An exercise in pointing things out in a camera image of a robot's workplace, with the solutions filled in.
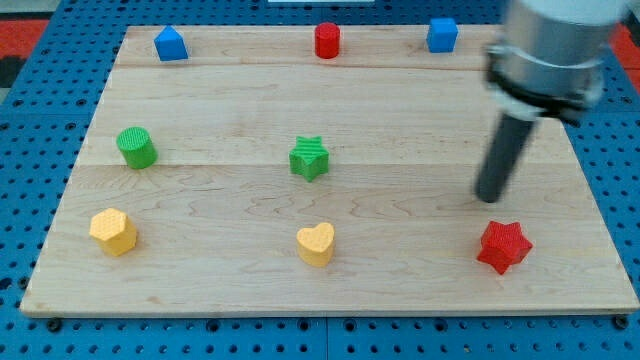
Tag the green cylinder block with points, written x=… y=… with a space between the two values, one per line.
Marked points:
x=136 y=147

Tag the yellow hexagon block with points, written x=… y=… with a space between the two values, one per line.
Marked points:
x=113 y=231

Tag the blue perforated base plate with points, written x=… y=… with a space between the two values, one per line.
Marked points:
x=44 y=117

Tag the yellow heart block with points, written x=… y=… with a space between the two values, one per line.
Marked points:
x=315 y=245

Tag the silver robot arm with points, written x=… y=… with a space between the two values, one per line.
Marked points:
x=547 y=58

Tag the blue pentagon block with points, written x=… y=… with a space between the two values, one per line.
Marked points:
x=170 y=45

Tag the green star block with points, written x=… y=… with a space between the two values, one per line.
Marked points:
x=309 y=158

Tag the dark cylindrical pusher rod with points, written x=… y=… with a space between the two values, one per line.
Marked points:
x=508 y=142

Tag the red star block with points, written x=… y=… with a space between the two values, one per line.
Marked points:
x=503 y=245

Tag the wooden board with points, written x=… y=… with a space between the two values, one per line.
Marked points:
x=218 y=212

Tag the red cylinder block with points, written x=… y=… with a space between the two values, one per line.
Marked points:
x=327 y=37

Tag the blue cube block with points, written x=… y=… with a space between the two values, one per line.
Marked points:
x=442 y=35

